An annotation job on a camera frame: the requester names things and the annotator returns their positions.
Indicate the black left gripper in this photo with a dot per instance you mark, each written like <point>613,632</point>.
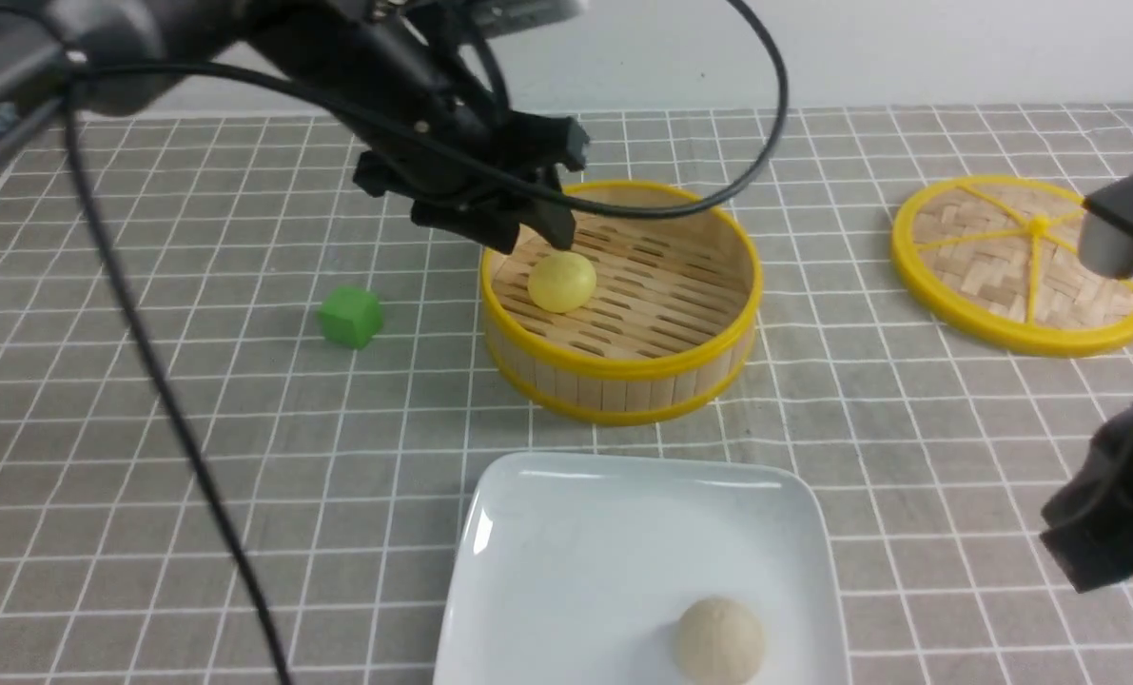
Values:
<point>406,75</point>

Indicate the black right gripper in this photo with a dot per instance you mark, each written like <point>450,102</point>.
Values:
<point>1090,520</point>

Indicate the yellow steamed bun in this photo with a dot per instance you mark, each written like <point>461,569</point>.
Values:
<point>561,282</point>

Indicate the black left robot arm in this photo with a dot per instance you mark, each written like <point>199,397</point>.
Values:
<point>43,43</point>

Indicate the white square plate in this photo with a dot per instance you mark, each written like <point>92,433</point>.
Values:
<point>575,569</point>

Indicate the beige steamed bun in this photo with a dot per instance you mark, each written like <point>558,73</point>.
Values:
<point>719,641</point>

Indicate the bamboo steamer basket yellow rim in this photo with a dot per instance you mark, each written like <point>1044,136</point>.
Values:
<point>667,329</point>

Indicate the green cube block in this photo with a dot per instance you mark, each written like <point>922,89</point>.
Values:
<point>350,317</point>

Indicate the bamboo steamer lid yellow rim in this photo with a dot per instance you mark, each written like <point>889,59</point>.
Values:
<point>996,257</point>

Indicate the grey checked tablecloth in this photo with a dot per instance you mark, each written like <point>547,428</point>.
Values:
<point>349,471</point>

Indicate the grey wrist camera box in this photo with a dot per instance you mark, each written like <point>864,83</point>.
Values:
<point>1105,245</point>

